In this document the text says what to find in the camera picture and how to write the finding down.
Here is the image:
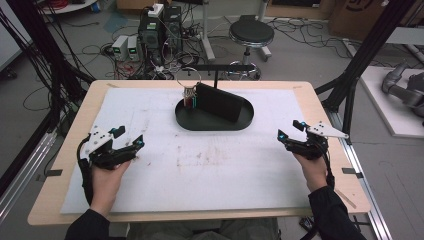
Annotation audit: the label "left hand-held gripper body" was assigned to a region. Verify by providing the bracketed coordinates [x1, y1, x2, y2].
[79, 125, 140, 171]

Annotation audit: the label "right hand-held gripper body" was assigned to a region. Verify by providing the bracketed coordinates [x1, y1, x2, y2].
[287, 121, 350, 161]

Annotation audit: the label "black oval tray with hanger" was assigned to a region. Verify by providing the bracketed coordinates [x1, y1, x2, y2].
[174, 63, 255, 132]

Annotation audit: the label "key ring with coloured tags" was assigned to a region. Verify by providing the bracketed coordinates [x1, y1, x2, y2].
[176, 66, 203, 110]

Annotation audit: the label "black wallet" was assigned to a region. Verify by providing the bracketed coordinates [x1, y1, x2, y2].
[193, 82, 246, 123]

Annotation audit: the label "person's right hand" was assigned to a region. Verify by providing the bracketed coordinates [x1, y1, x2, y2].
[292, 153, 330, 193]

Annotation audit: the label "person's left hand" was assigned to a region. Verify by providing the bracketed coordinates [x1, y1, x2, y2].
[89, 160, 132, 218]

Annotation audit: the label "black tape strip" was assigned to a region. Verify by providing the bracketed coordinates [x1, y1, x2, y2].
[35, 168, 64, 183]
[341, 167, 365, 180]

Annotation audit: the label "white table mat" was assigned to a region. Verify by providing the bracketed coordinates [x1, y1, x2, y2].
[60, 87, 322, 215]

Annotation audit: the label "white floor board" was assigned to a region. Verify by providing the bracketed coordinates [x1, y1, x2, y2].
[359, 65, 424, 140]

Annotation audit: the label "white power supply unit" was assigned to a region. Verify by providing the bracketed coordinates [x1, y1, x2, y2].
[111, 34, 130, 62]
[126, 35, 141, 62]

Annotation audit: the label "black computer tower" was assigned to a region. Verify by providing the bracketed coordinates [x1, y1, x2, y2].
[137, 14, 165, 65]
[162, 5, 184, 55]

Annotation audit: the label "black round stool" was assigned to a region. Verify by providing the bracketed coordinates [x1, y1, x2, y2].
[225, 14, 276, 81]

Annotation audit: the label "person's grey trousers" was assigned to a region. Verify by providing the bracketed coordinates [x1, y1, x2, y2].
[127, 217, 281, 240]

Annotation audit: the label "brown cardboard box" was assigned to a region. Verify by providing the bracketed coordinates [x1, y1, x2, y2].
[327, 0, 424, 43]

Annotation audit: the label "white metal stand leg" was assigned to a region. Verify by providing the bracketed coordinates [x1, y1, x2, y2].
[199, 0, 217, 63]

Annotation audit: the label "white power strip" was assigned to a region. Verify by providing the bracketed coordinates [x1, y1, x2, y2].
[147, 2, 165, 19]

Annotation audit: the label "left hand-held gripper cable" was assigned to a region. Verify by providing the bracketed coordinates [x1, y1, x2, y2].
[76, 134, 97, 206]

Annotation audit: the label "hand-held gripper cable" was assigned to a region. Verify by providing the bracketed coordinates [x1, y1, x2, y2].
[320, 145, 336, 190]
[76, 134, 97, 206]

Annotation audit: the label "right hand-held gripper cable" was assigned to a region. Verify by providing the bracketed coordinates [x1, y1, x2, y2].
[320, 145, 336, 190]

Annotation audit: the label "aluminium rail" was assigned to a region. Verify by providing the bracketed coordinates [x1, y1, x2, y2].
[0, 130, 58, 224]
[327, 109, 394, 240]

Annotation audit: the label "black frame with cables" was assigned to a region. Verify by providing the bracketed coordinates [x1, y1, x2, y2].
[0, 0, 97, 198]

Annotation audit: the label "black frame post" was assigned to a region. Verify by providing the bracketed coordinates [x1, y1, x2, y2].
[314, 0, 418, 135]

